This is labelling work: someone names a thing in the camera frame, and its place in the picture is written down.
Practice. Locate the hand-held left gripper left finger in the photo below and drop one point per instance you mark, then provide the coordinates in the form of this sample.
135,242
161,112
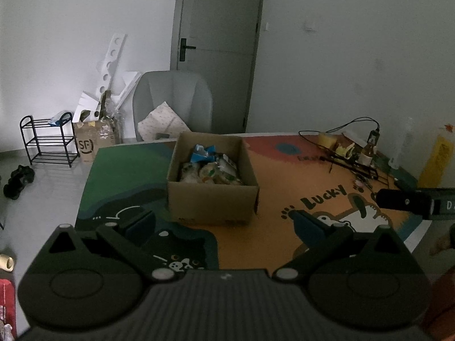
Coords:
140,225

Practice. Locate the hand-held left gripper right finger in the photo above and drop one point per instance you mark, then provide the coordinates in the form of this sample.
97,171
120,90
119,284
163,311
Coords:
307,231

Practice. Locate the cardboard box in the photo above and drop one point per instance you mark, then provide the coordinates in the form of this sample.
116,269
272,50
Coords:
209,202

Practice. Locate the clear orange bread packet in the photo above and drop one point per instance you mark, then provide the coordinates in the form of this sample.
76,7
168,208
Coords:
209,174

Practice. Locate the blue white snack pouch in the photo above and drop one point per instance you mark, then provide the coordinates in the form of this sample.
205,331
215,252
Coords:
202,154

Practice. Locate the person's right hand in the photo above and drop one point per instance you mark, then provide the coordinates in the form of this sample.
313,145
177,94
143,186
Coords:
442,241

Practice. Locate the black bar-shaped device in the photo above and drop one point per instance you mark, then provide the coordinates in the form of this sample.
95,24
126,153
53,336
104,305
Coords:
405,184

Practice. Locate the yellow plastic bottle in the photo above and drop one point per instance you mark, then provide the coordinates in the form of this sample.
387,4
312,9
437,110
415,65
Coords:
436,160

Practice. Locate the clear plastic bottle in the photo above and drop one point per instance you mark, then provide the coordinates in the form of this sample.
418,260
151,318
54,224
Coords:
401,142

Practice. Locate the printed cartoon table mat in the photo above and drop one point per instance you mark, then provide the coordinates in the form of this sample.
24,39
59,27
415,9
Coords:
248,245

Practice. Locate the brown glass bottle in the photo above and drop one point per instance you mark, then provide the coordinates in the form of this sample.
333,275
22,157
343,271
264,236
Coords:
366,152

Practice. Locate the yellow white tape dispenser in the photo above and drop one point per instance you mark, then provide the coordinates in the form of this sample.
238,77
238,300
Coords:
344,149

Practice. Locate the yellow tape roll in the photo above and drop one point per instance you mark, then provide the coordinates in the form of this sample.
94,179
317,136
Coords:
327,138

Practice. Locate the brown shipping carton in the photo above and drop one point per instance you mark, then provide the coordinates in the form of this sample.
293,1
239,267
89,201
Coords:
92,144

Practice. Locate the dotted white cushion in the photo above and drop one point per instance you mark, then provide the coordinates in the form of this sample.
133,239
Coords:
163,120

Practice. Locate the black metal shoe rack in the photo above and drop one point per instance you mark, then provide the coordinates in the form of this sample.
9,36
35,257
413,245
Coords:
49,145

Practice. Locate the white foam sheets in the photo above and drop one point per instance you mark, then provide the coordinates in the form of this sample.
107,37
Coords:
89,106

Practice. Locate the black shoes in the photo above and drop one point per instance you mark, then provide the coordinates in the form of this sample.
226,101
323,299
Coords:
17,181

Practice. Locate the blue white bag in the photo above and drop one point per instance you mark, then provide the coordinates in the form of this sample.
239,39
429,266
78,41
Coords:
58,118

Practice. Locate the beige tape roll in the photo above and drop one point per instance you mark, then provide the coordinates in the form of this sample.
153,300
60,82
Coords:
5,261

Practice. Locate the grey upholstered chair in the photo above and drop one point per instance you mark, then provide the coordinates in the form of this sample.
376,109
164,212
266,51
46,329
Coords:
170,88

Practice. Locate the red printed packet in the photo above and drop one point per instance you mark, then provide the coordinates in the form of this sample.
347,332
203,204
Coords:
7,305

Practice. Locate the white board with round holes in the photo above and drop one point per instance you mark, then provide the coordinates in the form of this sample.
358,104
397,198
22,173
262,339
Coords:
112,60

